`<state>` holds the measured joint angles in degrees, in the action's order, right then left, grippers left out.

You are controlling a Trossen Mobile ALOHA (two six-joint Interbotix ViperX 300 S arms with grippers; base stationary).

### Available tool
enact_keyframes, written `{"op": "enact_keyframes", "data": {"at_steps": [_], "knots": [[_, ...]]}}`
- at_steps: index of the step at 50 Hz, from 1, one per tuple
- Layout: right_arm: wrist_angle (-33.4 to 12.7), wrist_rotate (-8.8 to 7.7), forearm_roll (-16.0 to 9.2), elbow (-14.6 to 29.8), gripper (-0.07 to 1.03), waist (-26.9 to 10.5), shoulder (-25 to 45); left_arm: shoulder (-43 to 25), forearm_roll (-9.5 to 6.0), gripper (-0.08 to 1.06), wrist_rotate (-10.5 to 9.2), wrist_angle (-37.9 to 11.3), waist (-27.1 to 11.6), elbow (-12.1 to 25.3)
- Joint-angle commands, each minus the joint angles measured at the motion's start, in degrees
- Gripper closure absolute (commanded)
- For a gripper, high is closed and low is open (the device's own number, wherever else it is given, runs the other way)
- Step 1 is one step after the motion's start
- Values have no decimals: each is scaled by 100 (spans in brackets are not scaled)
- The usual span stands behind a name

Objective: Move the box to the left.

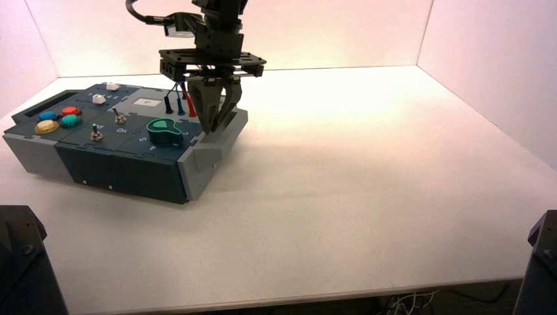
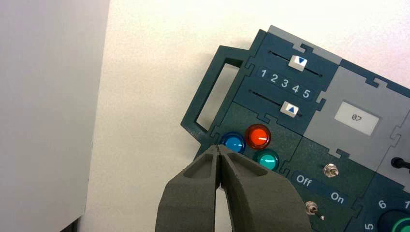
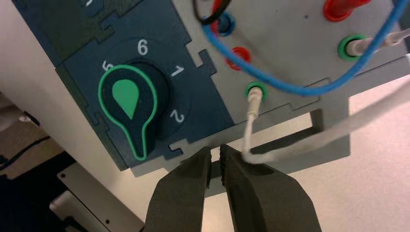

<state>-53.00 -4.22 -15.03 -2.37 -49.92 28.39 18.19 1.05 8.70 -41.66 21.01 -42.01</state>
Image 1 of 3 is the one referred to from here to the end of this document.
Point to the blue push button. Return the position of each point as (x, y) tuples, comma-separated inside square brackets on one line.
[(47, 116)]

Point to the yellow push button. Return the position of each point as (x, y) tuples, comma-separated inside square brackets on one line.
[(47, 126)]

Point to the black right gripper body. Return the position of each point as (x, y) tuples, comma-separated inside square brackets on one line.
[(217, 56)]

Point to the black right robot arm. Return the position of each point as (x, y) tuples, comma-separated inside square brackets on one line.
[(222, 11)]

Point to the red banana plug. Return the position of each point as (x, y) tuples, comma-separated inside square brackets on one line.
[(190, 106)]

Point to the green and black rotary knob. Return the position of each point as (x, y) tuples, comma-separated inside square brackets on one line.
[(163, 131)]

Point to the red push button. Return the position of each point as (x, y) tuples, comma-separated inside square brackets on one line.
[(71, 111)]

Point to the metal toggle switch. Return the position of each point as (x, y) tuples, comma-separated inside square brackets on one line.
[(96, 134), (119, 117)]

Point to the black banana plug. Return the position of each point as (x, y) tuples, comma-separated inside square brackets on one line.
[(168, 105)]

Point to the white square label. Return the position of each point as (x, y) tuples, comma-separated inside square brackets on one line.
[(146, 102)]

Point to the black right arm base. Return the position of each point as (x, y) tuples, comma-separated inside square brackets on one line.
[(539, 269)]

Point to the white rocker switch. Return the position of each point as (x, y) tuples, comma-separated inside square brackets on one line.
[(98, 99), (112, 86)]

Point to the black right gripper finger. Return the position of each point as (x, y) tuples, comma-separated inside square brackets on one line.
[(206, 104), (234, 98)]

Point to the blue and grey control box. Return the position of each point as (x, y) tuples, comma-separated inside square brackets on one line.
[(130, 174)]

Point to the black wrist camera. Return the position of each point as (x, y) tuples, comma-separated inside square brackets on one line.
[(180, 26)]

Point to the blue banana plug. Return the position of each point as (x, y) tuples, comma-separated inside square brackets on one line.
[(180, 107)]

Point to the green push button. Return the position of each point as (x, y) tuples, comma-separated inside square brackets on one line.
[(70, 121)]

